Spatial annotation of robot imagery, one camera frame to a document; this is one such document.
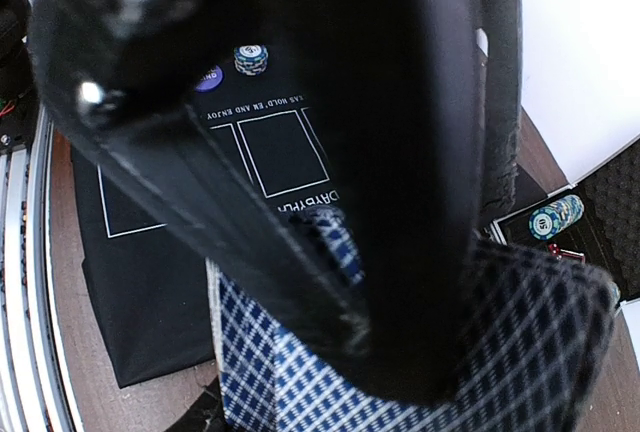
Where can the deck of grey cards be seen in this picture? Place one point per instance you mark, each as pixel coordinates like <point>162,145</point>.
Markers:
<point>525,350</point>

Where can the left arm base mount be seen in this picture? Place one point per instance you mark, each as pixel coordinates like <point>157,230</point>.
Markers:
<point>19,97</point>

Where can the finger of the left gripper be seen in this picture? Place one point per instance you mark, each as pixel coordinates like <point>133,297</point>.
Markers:
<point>116,76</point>
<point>403,147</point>

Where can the left chip stack in case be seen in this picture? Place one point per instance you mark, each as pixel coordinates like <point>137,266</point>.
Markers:
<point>548,221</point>

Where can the black poker mat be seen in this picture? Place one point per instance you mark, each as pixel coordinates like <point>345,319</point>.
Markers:
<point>147,287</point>

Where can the aluminium poker case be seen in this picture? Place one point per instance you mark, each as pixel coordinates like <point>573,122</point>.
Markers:
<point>607,234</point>

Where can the purple small blind button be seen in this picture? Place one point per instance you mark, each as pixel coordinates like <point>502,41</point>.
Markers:
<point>211,80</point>

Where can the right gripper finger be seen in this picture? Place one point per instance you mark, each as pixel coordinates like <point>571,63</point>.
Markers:
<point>205,415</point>

